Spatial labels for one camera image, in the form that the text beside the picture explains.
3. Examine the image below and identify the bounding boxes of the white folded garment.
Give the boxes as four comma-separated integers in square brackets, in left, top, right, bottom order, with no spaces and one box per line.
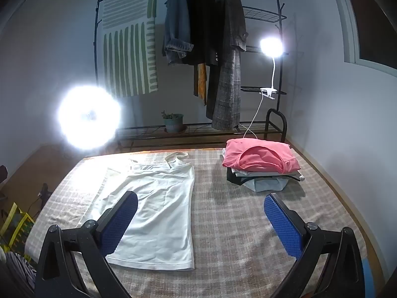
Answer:
[223,149,304,182]

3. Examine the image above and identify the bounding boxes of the light blue folded garment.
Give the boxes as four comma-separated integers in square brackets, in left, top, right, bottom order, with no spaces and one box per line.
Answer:
[243,177,286,192]

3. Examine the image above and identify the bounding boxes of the yellow frame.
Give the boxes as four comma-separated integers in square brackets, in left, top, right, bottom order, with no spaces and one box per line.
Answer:
[0,202,35,249]

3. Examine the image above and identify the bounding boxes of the green striped white cloth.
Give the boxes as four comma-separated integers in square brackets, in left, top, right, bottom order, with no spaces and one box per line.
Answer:
[101,0,159,97]

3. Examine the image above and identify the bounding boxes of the grey striped cloth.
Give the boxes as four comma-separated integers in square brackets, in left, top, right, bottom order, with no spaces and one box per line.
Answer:
[0,250,37,289]

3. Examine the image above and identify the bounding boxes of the black metal clothes rack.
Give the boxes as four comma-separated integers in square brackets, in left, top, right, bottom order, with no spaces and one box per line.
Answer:
[93,0,287,151]

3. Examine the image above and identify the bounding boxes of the potted plant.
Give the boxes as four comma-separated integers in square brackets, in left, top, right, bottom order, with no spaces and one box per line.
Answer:
[161,110,186,133]

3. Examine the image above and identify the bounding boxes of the blue denim jacket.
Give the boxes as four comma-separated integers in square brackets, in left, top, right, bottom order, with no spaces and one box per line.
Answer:
[163,0,194,66]

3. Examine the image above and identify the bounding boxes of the window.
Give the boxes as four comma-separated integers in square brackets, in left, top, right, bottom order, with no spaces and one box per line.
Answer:
[336,0,397,75]

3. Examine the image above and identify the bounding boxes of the grey plaid coat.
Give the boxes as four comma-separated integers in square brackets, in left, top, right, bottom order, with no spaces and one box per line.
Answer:
[206,0,249,130]

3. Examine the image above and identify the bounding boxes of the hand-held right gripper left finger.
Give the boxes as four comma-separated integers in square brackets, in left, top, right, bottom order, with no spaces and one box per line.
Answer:
[35,190,138,298]

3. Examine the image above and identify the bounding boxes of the white lamp cable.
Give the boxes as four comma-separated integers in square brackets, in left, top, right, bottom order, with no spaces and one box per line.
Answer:
[243,95,264,140]

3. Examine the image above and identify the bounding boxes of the white clip lamp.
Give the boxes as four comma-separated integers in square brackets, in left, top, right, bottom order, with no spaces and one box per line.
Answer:
[259,37,284,100]

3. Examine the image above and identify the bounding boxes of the orange garment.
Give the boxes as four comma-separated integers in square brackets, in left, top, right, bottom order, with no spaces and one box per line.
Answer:
[194,63,208,106]

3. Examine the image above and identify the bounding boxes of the bright round studio light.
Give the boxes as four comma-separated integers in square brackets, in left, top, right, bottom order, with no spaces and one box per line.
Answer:
[58,85,121,149]

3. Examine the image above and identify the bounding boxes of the black folded garment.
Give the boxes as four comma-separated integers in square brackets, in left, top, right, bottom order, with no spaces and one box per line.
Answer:
[226,170,299,185]

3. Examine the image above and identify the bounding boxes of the white tank top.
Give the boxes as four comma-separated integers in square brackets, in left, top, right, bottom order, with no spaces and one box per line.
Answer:
[90,151,197,270]

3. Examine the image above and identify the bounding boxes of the black curved metal frame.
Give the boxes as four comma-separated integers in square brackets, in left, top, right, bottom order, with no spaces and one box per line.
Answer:
[265,109,287,142]

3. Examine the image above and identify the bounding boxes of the pink folded shirt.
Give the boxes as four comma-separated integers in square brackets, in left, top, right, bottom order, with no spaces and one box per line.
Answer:
[222,139,301,174]

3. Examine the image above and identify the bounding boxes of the beige plaid blanket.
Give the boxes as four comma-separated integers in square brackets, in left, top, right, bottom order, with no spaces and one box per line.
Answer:
[25,147,373,298]

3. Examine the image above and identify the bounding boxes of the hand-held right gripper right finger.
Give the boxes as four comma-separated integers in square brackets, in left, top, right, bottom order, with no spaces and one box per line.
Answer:
[264,193,365,298]

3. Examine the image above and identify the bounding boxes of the black jacket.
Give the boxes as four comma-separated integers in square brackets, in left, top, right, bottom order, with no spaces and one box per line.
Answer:
[186,0,222,67]

